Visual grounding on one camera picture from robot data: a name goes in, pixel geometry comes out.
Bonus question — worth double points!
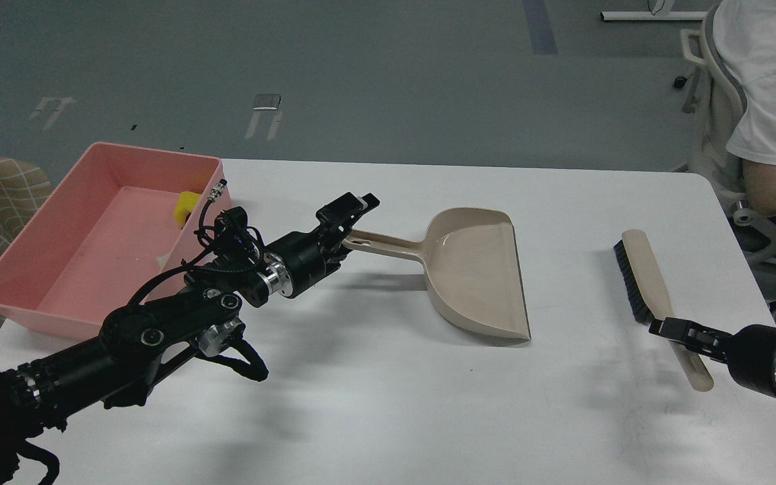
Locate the pink plastic bin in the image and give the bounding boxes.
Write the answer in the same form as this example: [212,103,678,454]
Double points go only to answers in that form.
[0,142,225,341]

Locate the grey floor plate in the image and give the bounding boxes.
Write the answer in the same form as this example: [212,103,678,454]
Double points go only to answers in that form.
[252,93,282,111]

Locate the white office chair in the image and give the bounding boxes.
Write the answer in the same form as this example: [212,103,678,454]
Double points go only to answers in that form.
[674,5,776,297]

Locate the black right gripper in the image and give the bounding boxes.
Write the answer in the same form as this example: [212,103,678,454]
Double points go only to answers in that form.
[649,317,776,398]

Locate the yellow sponge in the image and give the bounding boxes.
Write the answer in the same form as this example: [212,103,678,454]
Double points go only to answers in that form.
[173,191,202,229]

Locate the beige hand brush black bristles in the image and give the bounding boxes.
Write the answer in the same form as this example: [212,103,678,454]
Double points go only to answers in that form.
[614,229,714,392]

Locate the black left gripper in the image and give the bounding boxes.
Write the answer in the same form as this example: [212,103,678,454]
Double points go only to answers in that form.
[267,193,380,298]

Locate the beige plastic dustpan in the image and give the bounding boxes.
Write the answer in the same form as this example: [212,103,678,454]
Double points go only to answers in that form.
[343,207,531,343]

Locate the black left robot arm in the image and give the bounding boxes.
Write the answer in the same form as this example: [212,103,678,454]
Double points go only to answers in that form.
[0,179,379,484]

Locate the white desk leg base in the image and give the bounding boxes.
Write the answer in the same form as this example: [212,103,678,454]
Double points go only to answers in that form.
[600,1,711,22]

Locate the white bread slice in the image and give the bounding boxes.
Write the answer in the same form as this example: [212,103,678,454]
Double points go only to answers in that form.
[155,253,170,271]

